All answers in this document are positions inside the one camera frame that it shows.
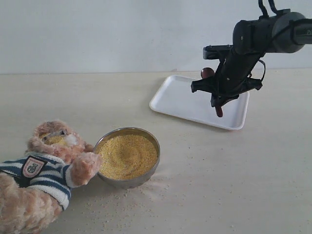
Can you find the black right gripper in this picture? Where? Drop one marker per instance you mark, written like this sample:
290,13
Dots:
232,78

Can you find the dark brown wooden spoon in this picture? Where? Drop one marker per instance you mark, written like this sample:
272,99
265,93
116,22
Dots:
208,72

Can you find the tan plush teddy bear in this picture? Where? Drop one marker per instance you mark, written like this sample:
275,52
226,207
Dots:
36,188

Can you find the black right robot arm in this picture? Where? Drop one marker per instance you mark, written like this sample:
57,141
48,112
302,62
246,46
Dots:
286,32

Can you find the white rectangular foam tray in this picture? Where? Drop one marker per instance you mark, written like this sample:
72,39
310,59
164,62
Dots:
174,98

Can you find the steel bowl of yellow grain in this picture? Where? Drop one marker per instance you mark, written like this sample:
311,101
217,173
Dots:
129,155

